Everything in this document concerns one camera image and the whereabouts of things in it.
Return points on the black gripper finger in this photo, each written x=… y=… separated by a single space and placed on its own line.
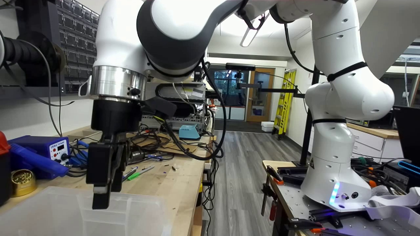
x=119 y=165
x=101 y=165

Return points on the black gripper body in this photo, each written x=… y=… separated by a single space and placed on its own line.
x=116 y=116

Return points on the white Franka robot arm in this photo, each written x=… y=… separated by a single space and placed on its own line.
x=350 y=96

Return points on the clear plastic box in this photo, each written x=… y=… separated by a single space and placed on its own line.
x=53 y=214

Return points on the blue soldering station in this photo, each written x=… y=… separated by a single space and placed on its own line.
x=53 y=148

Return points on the blue soldering iron holder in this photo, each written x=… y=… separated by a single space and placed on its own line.
x=31 y=164

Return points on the light blue plastic device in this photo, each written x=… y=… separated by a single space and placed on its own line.
x=190 y=133

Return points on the black parts drawer cabinet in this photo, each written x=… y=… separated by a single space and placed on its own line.
x=77 y=40

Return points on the red and black toolbox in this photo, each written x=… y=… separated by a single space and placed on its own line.
x=3 y=175

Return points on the brown wooden door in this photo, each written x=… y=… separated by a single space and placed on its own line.
x=261 y=96

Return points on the small white bin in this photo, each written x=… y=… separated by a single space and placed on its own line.
x=267 y=126

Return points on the ceiling light panel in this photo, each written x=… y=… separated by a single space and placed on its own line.
x=249 y=38

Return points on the black bar clamp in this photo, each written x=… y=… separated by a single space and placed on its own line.
x=270 y=201

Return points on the small wooden block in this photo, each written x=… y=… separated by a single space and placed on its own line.
x=279 y=164

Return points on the metal robot mounting plate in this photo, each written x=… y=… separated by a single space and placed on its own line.
x=297 y=205

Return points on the black toggle clamp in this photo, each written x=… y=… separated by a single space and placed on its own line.
x=326 y=217

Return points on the white drawer cabinet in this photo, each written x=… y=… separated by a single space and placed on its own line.
x=372 y=146

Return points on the black case with blue edge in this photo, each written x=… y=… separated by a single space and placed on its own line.
x=402 y=175

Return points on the black computer monitor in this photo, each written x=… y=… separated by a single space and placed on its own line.
x=409 y=135

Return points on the black camera stand pole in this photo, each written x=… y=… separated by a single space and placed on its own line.
x=308 y=144

